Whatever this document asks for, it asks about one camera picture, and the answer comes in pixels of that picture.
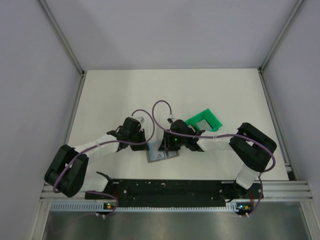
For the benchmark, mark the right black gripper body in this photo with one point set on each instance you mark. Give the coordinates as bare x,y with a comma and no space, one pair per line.
171,138

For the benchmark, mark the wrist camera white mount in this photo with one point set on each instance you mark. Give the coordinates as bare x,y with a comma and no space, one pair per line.
140,119
171,119

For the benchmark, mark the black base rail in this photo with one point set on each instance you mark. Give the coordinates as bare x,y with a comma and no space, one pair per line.
174,193

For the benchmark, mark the silver VIP card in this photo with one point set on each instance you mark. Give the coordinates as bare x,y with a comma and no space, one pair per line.
204,125

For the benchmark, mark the right aluminium frame post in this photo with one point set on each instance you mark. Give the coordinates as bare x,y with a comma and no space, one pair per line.
297,8

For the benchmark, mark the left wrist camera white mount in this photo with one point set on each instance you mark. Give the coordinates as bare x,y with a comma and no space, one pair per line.
140,119

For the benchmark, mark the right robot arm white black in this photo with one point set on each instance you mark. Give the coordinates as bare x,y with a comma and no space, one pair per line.
253,147

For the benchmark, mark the white slotted cable duct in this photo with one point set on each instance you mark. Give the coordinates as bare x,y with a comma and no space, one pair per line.
106,207

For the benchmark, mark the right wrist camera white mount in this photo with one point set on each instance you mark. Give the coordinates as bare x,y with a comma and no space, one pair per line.
171,119

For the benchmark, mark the grey card holder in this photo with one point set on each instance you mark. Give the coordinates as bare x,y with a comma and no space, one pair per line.
147,154

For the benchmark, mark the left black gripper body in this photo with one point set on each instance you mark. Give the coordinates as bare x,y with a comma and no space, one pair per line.
133,137

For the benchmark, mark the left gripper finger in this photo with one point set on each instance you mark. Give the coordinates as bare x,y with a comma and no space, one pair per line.
141,147
141,137

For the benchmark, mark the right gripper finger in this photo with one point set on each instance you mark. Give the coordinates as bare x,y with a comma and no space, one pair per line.
163,146
173,147

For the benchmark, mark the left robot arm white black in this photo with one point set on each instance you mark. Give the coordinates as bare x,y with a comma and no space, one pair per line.
69,171

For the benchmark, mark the green plastic bin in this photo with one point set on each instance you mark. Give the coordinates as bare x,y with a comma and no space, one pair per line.
207,115

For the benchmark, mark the aluminium frame post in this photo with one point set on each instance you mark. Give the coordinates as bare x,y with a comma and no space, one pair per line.
297,8
60,36

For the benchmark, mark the white credit card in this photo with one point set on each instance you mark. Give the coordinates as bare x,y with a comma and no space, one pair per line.
171,154
154,154

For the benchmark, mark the left aluminium frame post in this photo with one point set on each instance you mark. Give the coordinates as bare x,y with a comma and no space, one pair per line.
60,36

